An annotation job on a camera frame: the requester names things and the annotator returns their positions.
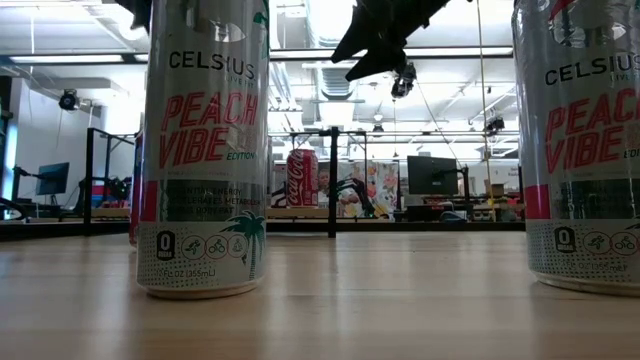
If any Celsius Peach Vibe can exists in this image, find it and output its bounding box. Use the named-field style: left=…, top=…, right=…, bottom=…
left=136, top=0, right=271, bottom=301
left=511, top=0, right=640, bottom=299

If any floral patterned cloth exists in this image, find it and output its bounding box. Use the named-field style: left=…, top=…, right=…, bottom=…
left=337, top=159, right=401, bottom=220

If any Coca-Cola Star Wars can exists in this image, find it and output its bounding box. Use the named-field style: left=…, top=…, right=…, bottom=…
left=285, top=148, right=320, bottom=210

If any black computer monitor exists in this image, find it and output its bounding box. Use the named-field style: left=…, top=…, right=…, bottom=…
left=406, top=154, right=460, bottom=197

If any black aluminium table frame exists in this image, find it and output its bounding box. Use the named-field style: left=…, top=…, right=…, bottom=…
left=0, top=217, right=526, bottom=243

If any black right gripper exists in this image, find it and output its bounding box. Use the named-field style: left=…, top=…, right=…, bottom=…
left=330, top=0, right=451, bottom=83

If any person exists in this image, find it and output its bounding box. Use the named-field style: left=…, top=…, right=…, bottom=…
left=317, top=168, right=332, bottom=209

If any computer monitor on arm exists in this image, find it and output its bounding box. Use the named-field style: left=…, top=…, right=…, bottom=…
left=34, top=161, right=71, bottom=197

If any red Fanta can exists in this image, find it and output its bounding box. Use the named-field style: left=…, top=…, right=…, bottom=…
left=128, top=130, right=146, bottom=250

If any red workshop equipment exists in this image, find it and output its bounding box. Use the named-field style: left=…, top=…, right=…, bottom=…
left=89, top=180, right=132, bottom=209

